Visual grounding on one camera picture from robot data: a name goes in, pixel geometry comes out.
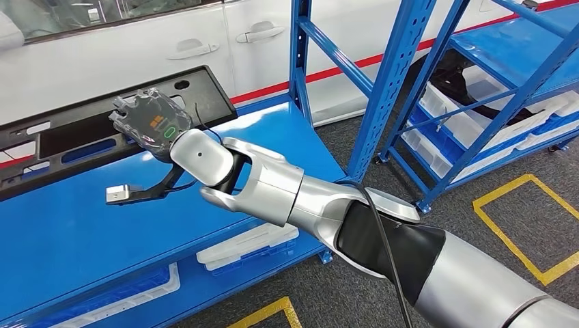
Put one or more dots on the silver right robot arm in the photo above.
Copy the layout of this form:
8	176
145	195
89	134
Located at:
280	194

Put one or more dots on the blue wheeled shelf rack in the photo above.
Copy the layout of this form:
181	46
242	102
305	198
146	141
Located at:
520	54

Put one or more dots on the black part in bin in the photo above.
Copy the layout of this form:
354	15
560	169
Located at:
457	81

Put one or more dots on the blue steel shelf rack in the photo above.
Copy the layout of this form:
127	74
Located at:
135	226

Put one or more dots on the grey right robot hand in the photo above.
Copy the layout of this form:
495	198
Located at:
149	122

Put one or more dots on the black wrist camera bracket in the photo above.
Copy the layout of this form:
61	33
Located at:
158	188

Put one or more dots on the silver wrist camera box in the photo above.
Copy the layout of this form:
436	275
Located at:
118	194

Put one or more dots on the long black plastic frame part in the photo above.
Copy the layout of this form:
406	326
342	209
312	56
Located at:
217	90

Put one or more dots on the white plastic bin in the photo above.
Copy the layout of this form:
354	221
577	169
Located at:
174	277
565	102
543	140
434	158
452	122
244	242

